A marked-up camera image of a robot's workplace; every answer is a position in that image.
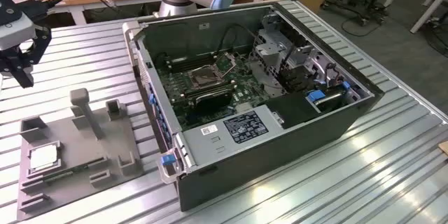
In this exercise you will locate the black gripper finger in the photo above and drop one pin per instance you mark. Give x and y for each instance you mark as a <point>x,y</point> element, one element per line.
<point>43,37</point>

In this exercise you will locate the silver square CPU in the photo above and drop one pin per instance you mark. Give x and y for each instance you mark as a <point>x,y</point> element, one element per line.
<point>43,158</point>

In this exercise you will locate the black RAM slot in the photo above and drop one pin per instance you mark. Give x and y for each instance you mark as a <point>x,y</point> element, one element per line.
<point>197,94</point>
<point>191,60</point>
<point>207,89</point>
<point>193,65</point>

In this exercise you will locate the CPU socket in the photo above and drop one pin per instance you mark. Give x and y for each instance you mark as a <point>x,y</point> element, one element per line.
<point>207,78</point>

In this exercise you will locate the grey plastic parts rack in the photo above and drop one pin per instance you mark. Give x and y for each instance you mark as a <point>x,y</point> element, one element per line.
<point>81,142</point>

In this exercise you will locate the blue card retainer clip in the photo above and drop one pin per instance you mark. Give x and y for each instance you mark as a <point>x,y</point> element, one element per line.
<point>153,99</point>

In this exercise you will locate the green RAM stick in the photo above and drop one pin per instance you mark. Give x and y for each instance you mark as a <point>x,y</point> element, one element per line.
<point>59,176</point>

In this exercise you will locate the round black cooler shroud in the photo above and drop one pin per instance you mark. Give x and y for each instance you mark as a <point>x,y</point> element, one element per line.
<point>214,102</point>

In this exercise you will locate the green motherboard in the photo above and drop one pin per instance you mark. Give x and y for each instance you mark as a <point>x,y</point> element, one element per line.
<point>245,87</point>

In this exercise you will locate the grey power supply unit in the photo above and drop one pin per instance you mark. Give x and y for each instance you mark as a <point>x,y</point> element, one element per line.
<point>210,145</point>

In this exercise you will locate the silver metal drive cage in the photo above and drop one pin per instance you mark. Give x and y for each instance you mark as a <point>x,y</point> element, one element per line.
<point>270,48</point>

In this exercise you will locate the blue disk carrier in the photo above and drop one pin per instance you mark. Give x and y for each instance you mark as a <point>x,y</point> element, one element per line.
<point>315,95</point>

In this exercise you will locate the open black PC case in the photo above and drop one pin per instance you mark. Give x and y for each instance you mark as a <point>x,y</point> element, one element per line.
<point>263,171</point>

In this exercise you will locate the small blue clip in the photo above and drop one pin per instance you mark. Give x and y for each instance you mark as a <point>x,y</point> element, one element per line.
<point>346,85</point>

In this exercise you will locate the small wooden block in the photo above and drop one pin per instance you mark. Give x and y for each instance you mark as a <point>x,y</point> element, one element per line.
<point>445,147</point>

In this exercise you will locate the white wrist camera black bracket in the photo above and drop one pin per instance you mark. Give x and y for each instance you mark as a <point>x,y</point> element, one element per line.
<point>15,31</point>

